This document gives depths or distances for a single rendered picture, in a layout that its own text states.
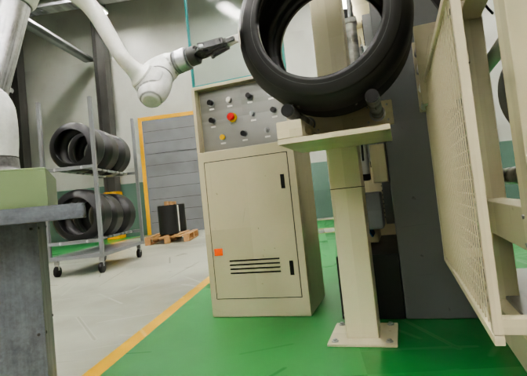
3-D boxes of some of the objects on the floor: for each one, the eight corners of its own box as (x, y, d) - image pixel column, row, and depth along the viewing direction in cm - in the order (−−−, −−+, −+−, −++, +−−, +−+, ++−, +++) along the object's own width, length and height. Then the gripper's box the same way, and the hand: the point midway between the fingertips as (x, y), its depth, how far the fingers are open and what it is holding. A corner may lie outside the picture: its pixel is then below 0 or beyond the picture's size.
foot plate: (336, 325, 189) (336, 320, 189) (397, 324, 181) (397, 319, 181) (327, 346, 164) (326, 341, 164) (397, 348, 155) (397, 341, 155)
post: (349, 330, 181) (288, -210, 194) (381, 330, 176) (317, -221, 189) (346, 341, 168) (281, -236, 181) (379, 341, 164) (310, -250, 177)
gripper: (179, 43, 157) (234, 20, 150) (194, 53, 169) (247, 32, 162) (183, 62, 156) (239, 39, 149) (198, 71, 169) (252, 50, 161)
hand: (235, 38), depth 157 cm, fingers closed
